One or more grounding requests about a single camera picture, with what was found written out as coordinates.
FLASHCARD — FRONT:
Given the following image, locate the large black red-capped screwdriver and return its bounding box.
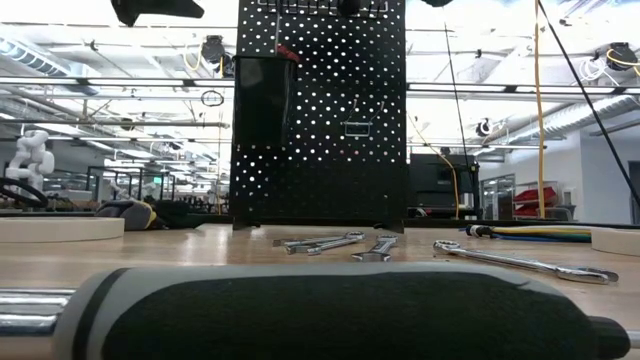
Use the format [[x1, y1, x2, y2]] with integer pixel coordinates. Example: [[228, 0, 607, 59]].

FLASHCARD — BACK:
[[276, 43, 302, 65]]

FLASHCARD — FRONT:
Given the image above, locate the ratchet with black grey handle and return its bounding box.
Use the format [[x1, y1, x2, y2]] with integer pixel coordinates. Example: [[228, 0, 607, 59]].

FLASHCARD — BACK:
[[0, 262, 632, 360]]

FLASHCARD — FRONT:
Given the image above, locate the black beam with light strips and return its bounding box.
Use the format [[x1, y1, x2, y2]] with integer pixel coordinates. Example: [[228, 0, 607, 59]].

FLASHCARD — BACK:
[[0, 75, 640, 96]]

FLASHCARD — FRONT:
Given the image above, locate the black plastic tool cup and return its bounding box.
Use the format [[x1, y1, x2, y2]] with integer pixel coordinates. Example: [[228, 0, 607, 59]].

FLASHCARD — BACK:
[[232, 54, 300, 150]]

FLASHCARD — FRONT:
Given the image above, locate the black metal pegboard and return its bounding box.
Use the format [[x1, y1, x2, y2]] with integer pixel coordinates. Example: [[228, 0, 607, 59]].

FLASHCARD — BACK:
[[229, 0, 407, 234]]

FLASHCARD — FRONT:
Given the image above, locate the black cabinet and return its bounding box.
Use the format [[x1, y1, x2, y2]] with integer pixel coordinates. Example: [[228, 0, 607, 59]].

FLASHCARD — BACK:
[[408, 153, 479, 221]]

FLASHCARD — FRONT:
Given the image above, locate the grey black work glove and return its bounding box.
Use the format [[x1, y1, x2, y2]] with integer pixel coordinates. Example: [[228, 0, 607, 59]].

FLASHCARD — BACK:
[[94, 199, 201, 231]]

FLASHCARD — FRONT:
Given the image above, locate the red storage bin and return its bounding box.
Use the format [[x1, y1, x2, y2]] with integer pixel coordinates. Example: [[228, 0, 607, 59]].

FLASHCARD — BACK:
[[514, 187, 559, 217]]

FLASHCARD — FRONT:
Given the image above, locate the white masking tape roll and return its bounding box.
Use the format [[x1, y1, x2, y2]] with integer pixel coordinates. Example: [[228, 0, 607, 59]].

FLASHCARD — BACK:
[[590, 227, 640, 258]]

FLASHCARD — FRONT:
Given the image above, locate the metal wire tool rail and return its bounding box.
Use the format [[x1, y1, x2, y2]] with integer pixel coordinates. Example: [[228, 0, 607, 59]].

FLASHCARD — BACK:
[[257, 0, 390, 20]]

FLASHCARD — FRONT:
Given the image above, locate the yellow reel hose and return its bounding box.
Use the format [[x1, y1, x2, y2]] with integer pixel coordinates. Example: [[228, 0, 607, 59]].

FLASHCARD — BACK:
[[182, 42, 204, 72]]

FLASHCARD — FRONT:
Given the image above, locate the black oval cable ring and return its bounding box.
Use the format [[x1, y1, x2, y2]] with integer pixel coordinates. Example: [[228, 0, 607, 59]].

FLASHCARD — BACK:
[[200, 89, 225, 108]]

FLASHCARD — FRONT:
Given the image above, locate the thin black hanging cable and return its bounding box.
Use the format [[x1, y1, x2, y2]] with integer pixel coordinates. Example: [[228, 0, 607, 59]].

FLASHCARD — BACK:
[[442, 22, 471, 221]]

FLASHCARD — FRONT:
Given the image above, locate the yellow curved hose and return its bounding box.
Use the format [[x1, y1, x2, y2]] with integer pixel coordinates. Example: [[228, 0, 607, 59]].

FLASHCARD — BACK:
[[407, 113, 460, 220]]

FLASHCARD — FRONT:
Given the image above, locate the black hose loop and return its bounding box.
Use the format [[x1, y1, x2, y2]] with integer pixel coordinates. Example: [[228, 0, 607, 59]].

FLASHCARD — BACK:
[[0, 177, 50, 209]]

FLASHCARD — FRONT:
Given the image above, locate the white coiled ceiling cable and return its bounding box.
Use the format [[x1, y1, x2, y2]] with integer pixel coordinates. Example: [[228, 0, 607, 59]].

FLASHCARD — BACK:
[[578, 56, 609, 82]]

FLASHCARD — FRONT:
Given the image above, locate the yellow extension cord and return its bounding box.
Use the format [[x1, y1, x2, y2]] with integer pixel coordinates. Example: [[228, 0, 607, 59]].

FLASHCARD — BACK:
[[532, 0, 547, 220]]

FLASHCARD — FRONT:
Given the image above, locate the black aluminium table frame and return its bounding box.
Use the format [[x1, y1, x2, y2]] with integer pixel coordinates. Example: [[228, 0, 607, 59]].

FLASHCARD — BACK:
[[0, 209, 640, 230]]

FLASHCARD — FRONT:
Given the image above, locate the multicolour wire harness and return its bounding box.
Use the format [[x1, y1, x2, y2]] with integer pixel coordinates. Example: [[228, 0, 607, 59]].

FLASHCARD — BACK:
[[464, 224, 594, 245]]

